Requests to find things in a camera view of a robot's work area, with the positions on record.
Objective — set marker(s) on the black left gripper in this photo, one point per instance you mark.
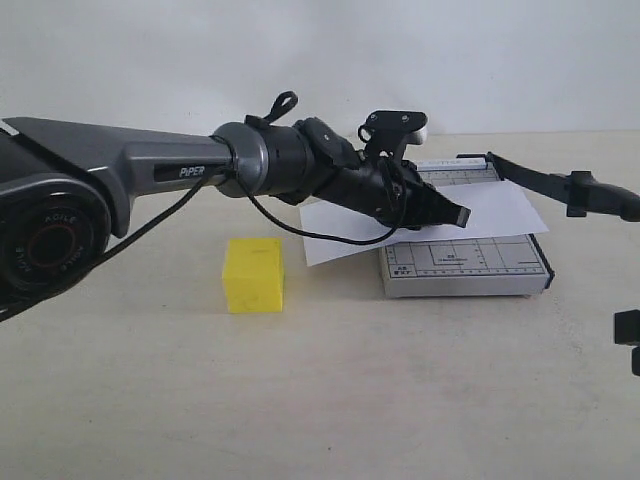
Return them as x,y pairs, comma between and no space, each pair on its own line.
364,191

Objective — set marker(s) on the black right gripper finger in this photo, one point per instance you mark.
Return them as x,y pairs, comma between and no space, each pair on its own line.
579,187

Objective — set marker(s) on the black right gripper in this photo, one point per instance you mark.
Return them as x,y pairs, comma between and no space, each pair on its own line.
627,333

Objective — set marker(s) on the white paper sheet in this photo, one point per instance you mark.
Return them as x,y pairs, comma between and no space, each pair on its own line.
498,209

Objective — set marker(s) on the yellow foam cube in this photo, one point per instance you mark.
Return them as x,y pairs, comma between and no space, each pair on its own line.
253,275

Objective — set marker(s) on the grey left Piper robot arm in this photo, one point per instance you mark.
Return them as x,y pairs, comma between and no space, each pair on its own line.
68,188

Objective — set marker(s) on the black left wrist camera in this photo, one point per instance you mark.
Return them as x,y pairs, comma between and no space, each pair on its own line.
390,132

